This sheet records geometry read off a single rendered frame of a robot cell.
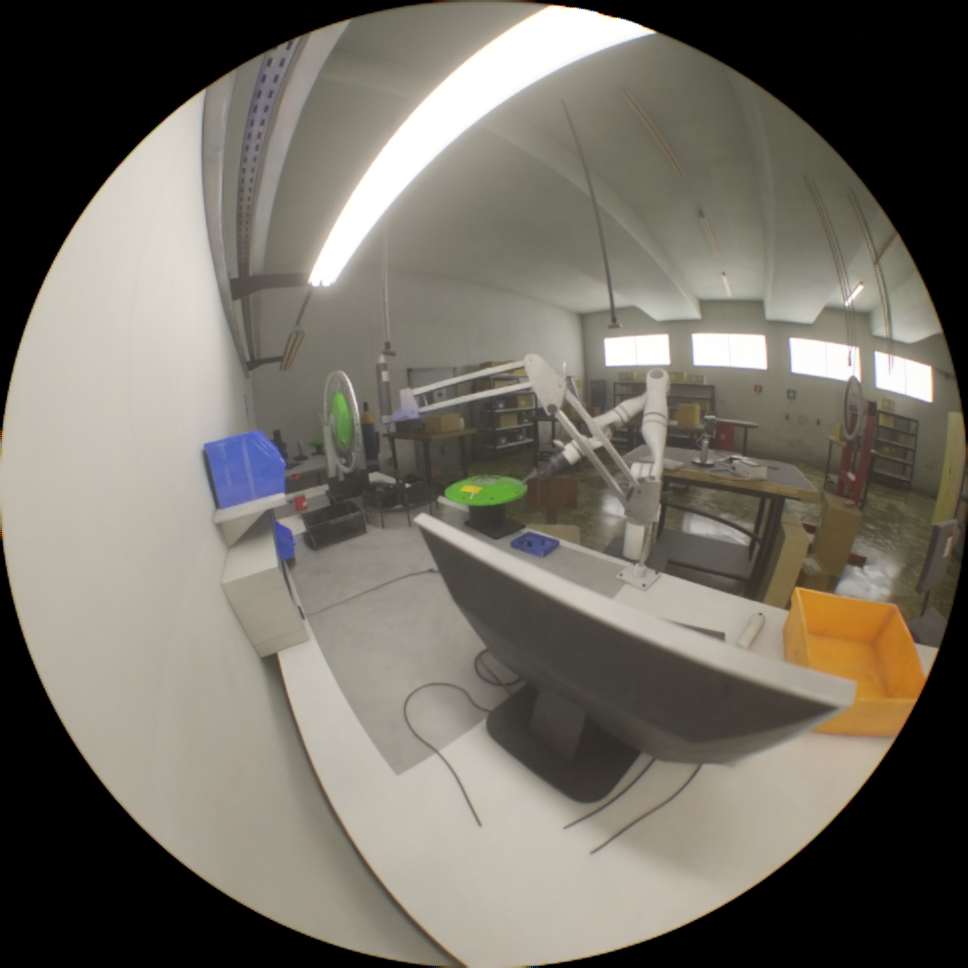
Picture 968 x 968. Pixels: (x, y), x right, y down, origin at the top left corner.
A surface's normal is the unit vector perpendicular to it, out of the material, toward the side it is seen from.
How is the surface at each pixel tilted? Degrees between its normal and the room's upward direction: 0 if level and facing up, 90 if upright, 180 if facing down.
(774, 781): 0
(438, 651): 0
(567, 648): 80
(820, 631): 86
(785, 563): 90
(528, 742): 0
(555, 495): 90
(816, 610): 86
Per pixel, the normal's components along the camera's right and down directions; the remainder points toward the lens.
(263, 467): 0.66, 0.21
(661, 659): -0.76, 0.06
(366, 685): -0.07, -0.96
